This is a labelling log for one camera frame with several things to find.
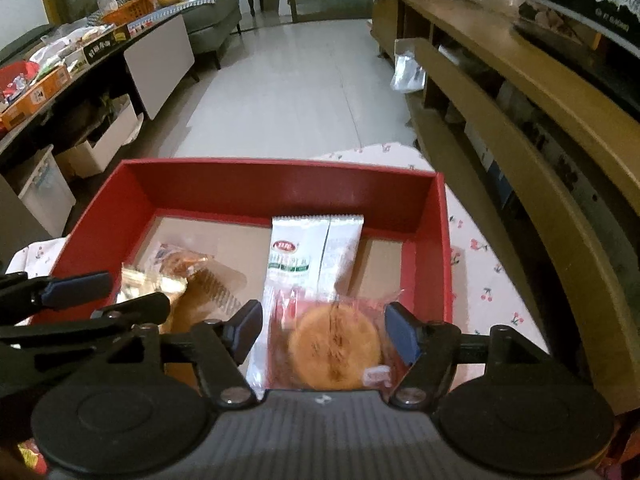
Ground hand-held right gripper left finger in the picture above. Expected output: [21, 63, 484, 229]
[131, 300, 264, 407]

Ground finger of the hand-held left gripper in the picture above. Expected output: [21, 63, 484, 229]
[0, 292, 171, 411]
[0, 271, 114, 319]

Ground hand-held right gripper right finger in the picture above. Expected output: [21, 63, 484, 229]
[384, 302, 551, 409]

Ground round cookie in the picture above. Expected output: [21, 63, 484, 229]
[265, 287, 417, 392]

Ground red cardboard box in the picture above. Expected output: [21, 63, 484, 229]
[29, 158, 454, 396]

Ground gold foil snack packet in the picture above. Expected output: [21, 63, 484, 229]
[116, 264, 189, 322]

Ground clear wrapped pastry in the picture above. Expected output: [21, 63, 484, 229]
[145, 241, 249, 337]

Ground long white snack packet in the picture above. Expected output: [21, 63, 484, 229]
[246, 214, 365, 397]

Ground cherry print tablecloth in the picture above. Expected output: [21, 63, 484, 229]
[0, 142, 553, 386]

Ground tall white storage bin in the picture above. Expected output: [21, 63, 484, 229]
[16, 144, 77, 237]

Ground low white storage bin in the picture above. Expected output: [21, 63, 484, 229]
[54, 94, 144, 179]

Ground orange cardboard box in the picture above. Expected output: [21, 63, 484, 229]
[0, 64, 71, 129]

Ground red plastic basket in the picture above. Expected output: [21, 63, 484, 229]
[0, 60, 42, 104]

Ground black printed box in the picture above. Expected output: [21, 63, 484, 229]
[82, 22, 132, 66]

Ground dark coffee table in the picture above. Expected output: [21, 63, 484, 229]
[0, 9, 197, 243]

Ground wooden tv cabinet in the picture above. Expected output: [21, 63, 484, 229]
[369, 0, 640, 417]

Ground clear plastic bag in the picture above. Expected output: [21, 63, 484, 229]
[390, 38, 429, 94]

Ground orange plastic basket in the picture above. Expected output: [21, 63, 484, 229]
[102, 0, 156, 26]

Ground grey sofa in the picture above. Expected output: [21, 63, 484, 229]
[179, 0, 242, 70]

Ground black television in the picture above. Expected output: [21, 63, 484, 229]
[500, 0, 640, 113]

